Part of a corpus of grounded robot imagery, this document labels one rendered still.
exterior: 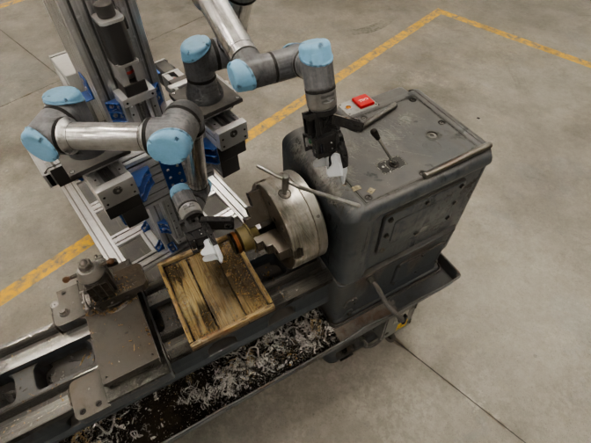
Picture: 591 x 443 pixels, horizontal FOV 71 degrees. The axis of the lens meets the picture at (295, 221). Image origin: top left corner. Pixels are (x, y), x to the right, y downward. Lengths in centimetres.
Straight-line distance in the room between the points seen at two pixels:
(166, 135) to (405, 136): 77
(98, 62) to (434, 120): 121
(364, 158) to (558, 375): 171
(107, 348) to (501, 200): 264
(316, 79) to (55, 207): 257
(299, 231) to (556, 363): 179
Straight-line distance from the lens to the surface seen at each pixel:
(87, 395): 145
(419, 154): 141
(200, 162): 150
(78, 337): 159
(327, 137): 105
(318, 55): 99
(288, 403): 224
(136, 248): 256
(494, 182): 332
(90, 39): 169
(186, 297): 150
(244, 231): 132
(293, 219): 123
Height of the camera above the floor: 217
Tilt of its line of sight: 52 degrees down
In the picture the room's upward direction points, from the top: straight up
